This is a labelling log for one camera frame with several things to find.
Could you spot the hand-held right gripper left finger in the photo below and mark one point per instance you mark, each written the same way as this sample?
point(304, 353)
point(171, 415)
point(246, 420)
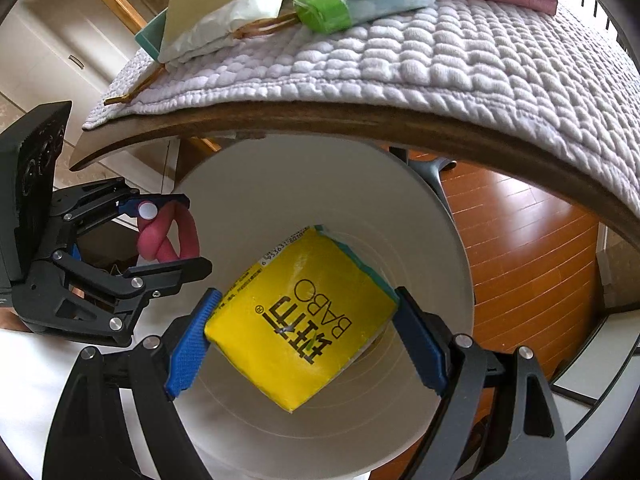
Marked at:
point(192, 345)

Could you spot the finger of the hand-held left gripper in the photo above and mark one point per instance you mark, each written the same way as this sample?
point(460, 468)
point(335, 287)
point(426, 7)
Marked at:
point(165, 272)
point(127, 207)

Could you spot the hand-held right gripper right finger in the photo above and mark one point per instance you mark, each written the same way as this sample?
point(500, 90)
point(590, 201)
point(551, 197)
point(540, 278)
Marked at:
point(420, 345)

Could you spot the pink twisted foam stick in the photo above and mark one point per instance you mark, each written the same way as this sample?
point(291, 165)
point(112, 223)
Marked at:
point(185, 235)

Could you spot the yellow tissue packet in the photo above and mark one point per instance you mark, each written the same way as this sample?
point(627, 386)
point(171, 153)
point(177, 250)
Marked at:
point(300, 330)

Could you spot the white round waste bin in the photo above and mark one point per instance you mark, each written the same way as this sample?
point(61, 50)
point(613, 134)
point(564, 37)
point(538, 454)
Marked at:
point(400, 210)

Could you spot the white cabinet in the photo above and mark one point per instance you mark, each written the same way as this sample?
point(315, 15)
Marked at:
point(45, 35)

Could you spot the blue box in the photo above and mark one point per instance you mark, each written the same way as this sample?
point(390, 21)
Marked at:
point(150, 35)

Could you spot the grey metal stand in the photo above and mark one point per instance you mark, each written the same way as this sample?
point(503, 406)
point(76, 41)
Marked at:
point(430, 167)

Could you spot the lilac quilted blanket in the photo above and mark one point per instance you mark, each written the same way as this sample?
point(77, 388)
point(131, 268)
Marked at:
point(400, 75)

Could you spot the balcony railing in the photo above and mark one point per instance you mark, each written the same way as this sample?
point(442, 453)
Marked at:
point(595, 5)

